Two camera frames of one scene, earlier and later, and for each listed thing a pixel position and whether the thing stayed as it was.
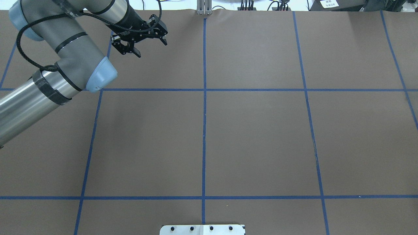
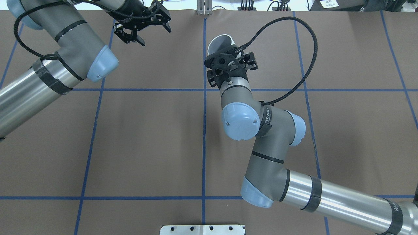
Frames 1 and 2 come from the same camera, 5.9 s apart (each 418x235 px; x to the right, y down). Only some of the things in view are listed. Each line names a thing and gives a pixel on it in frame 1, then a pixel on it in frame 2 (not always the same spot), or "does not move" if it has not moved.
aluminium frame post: [204, 7] does not move
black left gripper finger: [123, 47] → [119, 30]
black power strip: [254, 8] does not move
